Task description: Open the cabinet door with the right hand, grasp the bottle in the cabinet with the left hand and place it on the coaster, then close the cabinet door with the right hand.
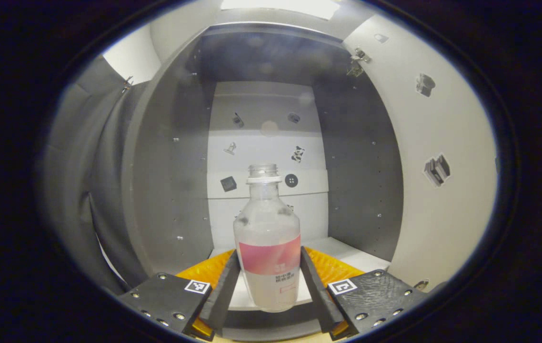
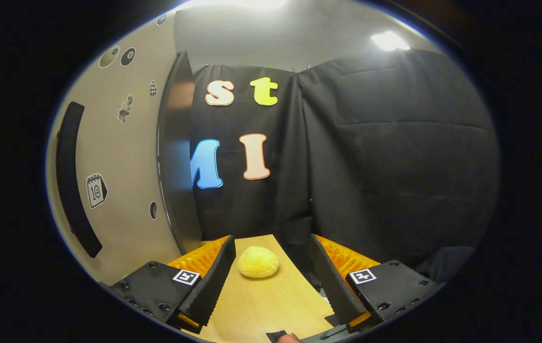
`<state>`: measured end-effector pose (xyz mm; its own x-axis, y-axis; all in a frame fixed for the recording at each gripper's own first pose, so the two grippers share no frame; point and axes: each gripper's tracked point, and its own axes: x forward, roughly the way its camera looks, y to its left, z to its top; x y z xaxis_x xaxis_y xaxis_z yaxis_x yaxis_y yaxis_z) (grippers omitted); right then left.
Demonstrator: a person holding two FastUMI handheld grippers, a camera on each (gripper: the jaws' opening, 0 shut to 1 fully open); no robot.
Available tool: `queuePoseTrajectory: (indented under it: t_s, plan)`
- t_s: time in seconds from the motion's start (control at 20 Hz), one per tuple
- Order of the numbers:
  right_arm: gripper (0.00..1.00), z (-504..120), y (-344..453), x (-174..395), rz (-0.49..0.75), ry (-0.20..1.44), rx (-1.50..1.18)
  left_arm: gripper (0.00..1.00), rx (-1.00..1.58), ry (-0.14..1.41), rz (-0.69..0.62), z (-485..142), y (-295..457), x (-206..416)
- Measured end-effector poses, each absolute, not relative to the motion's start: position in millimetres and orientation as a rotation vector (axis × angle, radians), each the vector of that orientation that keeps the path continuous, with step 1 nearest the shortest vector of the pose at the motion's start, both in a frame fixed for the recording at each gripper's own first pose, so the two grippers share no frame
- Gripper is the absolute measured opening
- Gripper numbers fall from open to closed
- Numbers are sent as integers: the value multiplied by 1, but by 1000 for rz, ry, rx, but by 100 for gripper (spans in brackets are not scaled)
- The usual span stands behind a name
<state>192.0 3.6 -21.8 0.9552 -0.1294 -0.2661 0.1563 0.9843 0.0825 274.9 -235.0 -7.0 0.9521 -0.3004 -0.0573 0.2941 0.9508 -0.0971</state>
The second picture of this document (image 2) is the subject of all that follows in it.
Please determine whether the grey cabinet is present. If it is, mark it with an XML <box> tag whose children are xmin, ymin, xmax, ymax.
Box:
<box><xmin>157</xmin><ymin>51</ymin><xmax>203</xmax><ymax>255</ymax></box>

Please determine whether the narrow ceiling light panel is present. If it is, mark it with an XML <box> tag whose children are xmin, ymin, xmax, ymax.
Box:
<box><xmin>370</xmin><ymin>30</ymin><xmax>411</xmax><ymax>52</ymax></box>

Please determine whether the long ceiling light panel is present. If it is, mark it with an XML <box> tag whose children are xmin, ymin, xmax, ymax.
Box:
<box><xmin>190</xmin><ymin>0</ymin><xmax>291</xmax><ymax>12</ymax></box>

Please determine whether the black backdrop cloth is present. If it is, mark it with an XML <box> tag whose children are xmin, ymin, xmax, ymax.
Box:
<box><xmin>189</xmin><ymin>48</ymin><xmax>500</xmax><ymax>286</ymax></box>

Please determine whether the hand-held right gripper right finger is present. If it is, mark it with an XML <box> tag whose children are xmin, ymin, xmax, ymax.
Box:
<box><xmin>309</xmin><ymin>233</ymin><xmax>445</xmax><ymax>334</ymax></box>

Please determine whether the yellow plush bun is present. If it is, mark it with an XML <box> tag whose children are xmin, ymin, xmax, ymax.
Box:
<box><xmin>237</xmin><ymin>245</ymin><xmax>280</xmax><ymax>279</ymax></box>

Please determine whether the black cabinet door handle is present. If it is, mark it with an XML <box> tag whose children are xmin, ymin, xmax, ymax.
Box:
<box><xmin>56</xmin><ymin>101</ymin><xmax>103</xmax><ymax>259</ymax></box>

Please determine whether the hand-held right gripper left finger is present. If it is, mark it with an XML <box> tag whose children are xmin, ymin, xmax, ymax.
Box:
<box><xmin>109</xmin><ymin>234</ymin><xmax>237</xmax><ymax>334</ymax></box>

